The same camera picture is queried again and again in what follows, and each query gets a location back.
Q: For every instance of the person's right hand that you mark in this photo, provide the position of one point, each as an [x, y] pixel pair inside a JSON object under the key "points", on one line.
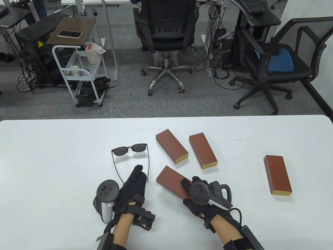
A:
{"points": [[208, 212]]}

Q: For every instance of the person's left hand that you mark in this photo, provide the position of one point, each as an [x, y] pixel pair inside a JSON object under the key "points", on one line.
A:
{"points": [[132, 190]]}

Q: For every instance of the brown storage box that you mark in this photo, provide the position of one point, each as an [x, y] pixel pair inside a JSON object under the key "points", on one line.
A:
{"points": [[277, 172], [169, 179], [203, 149], [170, 144]]}

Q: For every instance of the black sunglasses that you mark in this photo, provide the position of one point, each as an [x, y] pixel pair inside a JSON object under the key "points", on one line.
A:
{"points": [[138, 147]]}

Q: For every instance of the person's right forearm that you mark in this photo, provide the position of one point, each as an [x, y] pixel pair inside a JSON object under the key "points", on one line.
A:
{"points": [[227, 231]]}

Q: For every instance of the person's left forearm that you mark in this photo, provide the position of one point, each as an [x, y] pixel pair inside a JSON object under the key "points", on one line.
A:
{"points": [[122, 229]]}

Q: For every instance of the grey white handheld controller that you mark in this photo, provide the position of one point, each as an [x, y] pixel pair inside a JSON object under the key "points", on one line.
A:
{"points": [[199, 194], [106, 191]]}

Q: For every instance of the black bag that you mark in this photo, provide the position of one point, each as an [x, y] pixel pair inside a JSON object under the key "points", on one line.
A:
{"points": [[87, 93]]}

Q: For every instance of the white cup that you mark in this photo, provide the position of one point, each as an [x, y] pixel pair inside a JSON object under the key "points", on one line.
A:
{"points": [[75, 70]]}

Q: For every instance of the white rolling cart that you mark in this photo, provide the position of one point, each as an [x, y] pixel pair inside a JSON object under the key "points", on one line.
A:
{"points": [[78, 60]]}

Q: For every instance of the white plastic bag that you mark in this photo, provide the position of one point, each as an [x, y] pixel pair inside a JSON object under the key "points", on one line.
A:
{"points": [[92, 53]]}

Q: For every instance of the black office chair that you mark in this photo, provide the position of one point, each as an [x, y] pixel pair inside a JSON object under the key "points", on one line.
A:
{"points": [[166, 39]]}

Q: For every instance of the black computer tower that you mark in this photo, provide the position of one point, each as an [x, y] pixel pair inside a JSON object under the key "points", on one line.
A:
{"points": [[223, 49]]}

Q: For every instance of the blue seat cushion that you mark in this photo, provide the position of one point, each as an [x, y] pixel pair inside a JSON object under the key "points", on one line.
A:
{"points": [[281, 61]]}

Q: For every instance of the white smartphone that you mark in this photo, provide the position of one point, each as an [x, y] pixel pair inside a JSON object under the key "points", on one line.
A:
{"points": [[69, 34]]}

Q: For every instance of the black computer cabinet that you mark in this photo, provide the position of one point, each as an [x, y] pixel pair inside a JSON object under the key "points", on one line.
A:
{"points": [[33, 52]]}

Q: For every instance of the black mesh armchair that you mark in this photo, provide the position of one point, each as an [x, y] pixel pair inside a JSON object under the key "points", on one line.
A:
{"points": [[301, 65]]}

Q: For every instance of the brown side table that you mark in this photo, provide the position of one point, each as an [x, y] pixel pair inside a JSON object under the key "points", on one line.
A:
{"points": [[78, 23]]}

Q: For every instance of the black computer desk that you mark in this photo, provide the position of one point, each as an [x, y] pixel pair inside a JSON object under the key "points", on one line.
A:
{"points": [[262, 18]]}

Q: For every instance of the black keyboard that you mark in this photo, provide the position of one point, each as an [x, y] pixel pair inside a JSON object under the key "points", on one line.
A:
{"points": [[251, 6]]}

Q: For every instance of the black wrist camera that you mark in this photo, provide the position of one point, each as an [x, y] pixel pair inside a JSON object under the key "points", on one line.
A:
{"points": [[145, 221]]}

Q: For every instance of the aluminium frame post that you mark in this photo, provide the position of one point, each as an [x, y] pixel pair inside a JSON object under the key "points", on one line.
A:
{"points": [[109, 39]]}

